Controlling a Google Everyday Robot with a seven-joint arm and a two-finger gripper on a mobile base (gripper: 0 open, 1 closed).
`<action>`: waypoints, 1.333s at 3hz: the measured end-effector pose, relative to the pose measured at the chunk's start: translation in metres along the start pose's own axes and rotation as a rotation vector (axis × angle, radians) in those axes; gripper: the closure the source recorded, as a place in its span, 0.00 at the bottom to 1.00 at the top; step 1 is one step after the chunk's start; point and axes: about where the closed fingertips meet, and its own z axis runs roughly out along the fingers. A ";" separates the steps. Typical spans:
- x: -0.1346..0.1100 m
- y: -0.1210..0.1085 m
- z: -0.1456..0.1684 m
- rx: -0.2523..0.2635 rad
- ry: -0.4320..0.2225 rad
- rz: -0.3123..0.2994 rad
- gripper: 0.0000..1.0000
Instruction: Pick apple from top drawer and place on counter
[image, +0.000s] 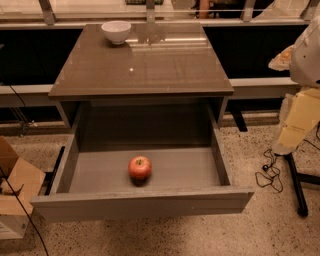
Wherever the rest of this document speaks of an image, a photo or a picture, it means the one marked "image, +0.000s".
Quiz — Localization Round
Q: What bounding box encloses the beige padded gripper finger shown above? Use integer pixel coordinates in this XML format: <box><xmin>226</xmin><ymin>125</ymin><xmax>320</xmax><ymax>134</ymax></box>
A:
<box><xmin>272</xmin><ymin>88</ymin><xmax>320</xmax><ymax>155</ymax></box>

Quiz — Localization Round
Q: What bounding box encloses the red apple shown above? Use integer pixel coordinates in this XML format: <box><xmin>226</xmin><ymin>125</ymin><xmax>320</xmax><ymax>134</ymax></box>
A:
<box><xmin>128</xmin><ymin>156</ymin><xmax>152</xmax><ymax>180</ymax></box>

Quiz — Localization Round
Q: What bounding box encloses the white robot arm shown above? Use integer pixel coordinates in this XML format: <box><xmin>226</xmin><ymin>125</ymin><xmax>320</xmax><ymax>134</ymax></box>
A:
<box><xmin>268</xmin><ymin>16</ymin><xmax>320</xmax><ymax>155</ymax></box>

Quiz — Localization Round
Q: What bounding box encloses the open grey top drawer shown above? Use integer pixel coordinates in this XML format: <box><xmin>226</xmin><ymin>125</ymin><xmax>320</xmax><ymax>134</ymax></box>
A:
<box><xmin>30</xmin><ymin>101</ymin><xmax>255</xmax><ymax>224</ymax></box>

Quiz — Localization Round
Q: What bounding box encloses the grey cabinet with counter top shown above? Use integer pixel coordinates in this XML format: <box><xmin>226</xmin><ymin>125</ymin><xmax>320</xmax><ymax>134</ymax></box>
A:
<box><xmin>49</xmin><ymin>23</ymin><xmax>234</xmax><ymax>122</ymax></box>

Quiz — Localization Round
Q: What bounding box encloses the black stand leg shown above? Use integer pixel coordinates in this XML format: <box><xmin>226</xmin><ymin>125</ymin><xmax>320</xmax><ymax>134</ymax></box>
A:
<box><xmin>284</xmin><ymin>154</ymin><xmax>320</xmax><ymax>217</ymax></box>

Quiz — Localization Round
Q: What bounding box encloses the white ceramic bowl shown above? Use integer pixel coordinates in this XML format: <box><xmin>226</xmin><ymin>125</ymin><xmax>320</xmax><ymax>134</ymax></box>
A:
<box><xmin>101</xmin><ymin>21</ymin><xmax>131</xmax><ymax>45</ymax></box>

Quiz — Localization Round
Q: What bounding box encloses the cardboard box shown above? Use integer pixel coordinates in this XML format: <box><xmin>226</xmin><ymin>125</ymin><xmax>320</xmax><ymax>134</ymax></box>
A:
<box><xmin>0</xmin><ymin>136</ymin><xmax>45</xmax><ymax>240</ymax></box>

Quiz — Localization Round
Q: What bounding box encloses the black cable on floor right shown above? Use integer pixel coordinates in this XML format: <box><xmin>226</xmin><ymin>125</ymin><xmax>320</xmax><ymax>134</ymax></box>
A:
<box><xmin>255</xmin><ymin>148</ymin><xmax>284</xmax><ymax>194</ymax></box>

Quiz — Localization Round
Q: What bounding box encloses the black drawer slide rail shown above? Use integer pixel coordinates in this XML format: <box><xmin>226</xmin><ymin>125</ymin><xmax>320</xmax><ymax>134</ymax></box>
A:
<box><xmin>45</xmin><ymin>146</ymin><xmax>65</xmax><ymax>195</ymax></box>

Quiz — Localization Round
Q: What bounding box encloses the grey horizontal rail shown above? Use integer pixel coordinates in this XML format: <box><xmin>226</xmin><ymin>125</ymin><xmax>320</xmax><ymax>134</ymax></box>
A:
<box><xmin>0</xmin><ymin>77</ymin><xmax>301</xmax><ymax>108</ymax></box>

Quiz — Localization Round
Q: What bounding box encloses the black cable on left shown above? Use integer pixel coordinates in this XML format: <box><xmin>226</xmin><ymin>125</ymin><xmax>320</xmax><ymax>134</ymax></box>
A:
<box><xmin>0</xmin><ymin>74</ymin><xmax>50</xmax><ymax>256</ymax></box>

